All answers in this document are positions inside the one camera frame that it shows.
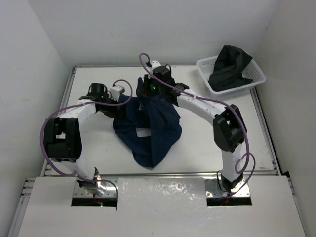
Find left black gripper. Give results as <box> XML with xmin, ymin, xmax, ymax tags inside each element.
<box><xmin>99</xmin><ymin>94</ymin><xmax>126</xmax><ymax>121</ymax></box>

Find dark blue denim trousers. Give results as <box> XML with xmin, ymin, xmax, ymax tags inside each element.
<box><xmin>113</xmin><ymin>78</ymin><xmax>182</xmax><ymax>169</ymax></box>

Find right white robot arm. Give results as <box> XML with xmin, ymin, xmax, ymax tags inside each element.
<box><xmin>143</xmin><ymin>61</ymin><xmax>244</xmax><ymax>193</ymax></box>

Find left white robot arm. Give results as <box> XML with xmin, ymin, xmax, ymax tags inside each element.
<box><xmin>41</xmin><ymin>82</ymin><xmax>125</xmax><ymax>196</ymax></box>

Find black trousers in basket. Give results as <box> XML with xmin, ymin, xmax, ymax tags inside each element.
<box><xmin>208</xmin><ymin>45</ymin><xmax>253</xmax><ymax>92</ymax></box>

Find white plastic basket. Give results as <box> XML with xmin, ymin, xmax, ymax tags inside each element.
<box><xmin>196</xmin><ymin>55</ymin><xmax>267</xmax><ymax>97</ymax></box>

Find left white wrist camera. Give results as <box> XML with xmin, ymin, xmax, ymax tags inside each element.
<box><xmin>108</xmin><ymin>85</ymin><xmax>125</xmax><ymax>101</ymax></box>

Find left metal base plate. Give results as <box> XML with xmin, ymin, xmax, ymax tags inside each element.
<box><xmin>73</xmin><ymin>180</ymin><xmax>117</xmax><ymax>198</ymax></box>

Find metal base plate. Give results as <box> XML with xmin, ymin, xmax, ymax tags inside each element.
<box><xmin>73</xmin><ymin>180</ymin><xmax>117</xmax><ymax>198</ymax></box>
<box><xmin>204</xmin><ymin>178</ymin><xmax>252</xmax><ymax>198</ymax></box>

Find aluminium table frame rail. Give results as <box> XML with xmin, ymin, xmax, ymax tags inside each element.
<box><xmin>250</xmin><ymin>88</ymin><xmax>282</xmax><ymax>176</ymax></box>

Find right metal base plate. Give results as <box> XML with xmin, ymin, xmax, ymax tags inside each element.
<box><xmin>204</xmin><ymin>178</ymin><xmax>252</xmax><ymax>198</ymax></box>

